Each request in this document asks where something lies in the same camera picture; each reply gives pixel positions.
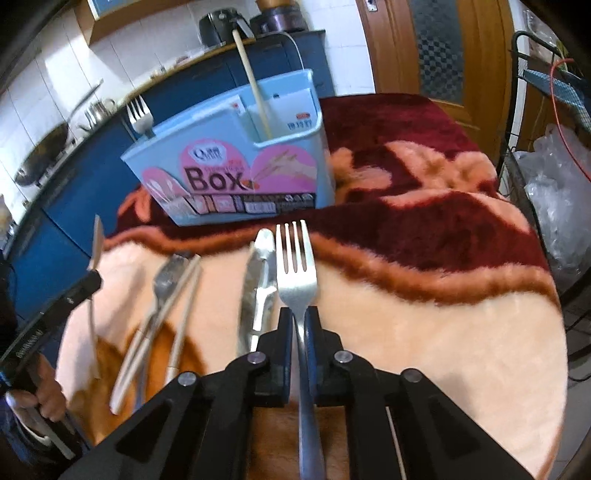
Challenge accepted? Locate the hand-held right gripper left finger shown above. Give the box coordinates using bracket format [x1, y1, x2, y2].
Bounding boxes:
[58, 307, 296, 480]

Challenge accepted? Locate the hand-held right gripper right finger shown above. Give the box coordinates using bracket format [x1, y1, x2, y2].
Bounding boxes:
[305, 305, 539, 480]

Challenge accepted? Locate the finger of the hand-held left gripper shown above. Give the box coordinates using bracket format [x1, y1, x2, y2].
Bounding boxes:
[55, 270, 103, 319]

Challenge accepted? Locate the steel fork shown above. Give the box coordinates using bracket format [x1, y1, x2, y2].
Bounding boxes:
[134, 253, 192, 414]
[276, 220, 333, 480]
[126, 96, 155, 141]

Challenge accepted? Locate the beige spoon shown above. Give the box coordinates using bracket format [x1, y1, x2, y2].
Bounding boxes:
[88, 215, 106, 379]

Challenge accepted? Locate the steel table knife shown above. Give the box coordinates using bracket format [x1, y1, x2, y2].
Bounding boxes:
[250, 228, 279, 352]
[237, 244, 260, 344]

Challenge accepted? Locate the light blue utensil box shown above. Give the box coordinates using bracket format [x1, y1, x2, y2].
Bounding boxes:
[121, 68, 336, 227]

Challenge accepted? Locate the person's left hand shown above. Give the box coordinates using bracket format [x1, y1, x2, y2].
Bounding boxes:
[7, 355, 70, 423]

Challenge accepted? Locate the red and peach plush blanket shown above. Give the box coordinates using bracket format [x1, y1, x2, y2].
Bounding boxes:
[55, 92, 568, 480]

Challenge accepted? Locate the metal wok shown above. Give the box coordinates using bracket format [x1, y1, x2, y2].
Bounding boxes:
[14, 78, 105, 188]

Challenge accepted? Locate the steel kettle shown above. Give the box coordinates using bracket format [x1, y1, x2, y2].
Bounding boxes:
[78, 98, 118, 132]

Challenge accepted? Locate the white paper card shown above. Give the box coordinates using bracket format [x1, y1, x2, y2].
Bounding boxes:
[270, 88, 320, 137]

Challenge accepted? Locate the blue kitchen cabinet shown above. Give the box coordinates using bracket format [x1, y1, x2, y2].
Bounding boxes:
[0, 30, 335, 296]

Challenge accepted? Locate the clear plastic bag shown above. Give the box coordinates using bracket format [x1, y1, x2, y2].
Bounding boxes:
[515, 122, 591, 291]

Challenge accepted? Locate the black metal rack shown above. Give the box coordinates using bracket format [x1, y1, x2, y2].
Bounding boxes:
[496, 30, 591, 384]

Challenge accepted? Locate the black air fryer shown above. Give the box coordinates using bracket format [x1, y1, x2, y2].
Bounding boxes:
[198, 11, 254, 44]

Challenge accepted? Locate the wooden door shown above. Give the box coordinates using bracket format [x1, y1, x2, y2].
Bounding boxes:
[358, 0, 518, 153]

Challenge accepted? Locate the blue patterned board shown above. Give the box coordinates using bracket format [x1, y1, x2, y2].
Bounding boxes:
[524, 69, 591, 109]

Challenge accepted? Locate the white cable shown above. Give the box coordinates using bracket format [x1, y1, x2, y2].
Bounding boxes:
[276, 31, 305, 72]

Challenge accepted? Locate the red cable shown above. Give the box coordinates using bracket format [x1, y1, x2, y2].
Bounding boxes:
[549, 58, 591, 183]

